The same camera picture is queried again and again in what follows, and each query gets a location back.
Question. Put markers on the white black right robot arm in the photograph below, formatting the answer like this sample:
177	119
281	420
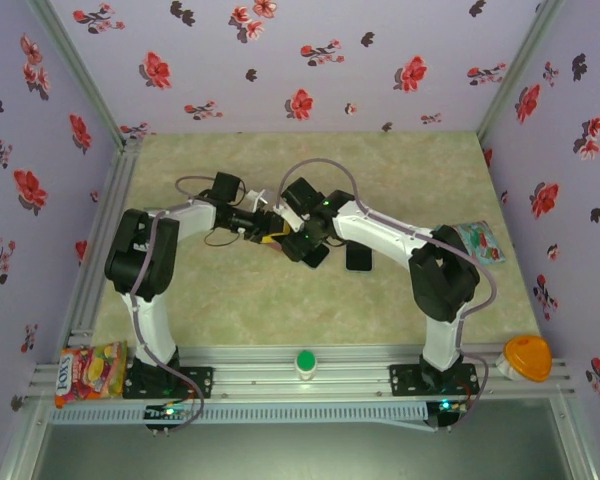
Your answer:
375	227

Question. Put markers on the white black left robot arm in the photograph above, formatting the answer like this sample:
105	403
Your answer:
147	325

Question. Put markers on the green push button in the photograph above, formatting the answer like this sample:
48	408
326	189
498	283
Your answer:
306	361

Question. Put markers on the teal candy bag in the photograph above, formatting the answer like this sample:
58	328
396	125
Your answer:
480	242

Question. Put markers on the grey metal panel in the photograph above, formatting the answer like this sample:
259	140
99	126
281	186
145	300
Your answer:
300	455

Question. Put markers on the black controller board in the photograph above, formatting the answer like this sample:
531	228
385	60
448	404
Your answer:
167	412
447	407

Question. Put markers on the orange Fox's candy bag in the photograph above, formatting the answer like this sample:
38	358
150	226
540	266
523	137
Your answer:
85	375

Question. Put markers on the white cup with orange lid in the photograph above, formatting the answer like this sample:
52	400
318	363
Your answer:
527	357

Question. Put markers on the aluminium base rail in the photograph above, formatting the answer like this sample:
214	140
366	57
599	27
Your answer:
260	372

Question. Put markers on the aluminium side rail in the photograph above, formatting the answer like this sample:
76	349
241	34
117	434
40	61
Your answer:
117	190

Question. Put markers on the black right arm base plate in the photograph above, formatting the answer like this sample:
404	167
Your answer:
405	380

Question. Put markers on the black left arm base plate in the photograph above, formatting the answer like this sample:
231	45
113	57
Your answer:
202	382

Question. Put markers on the aluminium frame post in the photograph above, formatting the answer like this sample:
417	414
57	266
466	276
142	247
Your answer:
572	440
24	440
520	65
77	65

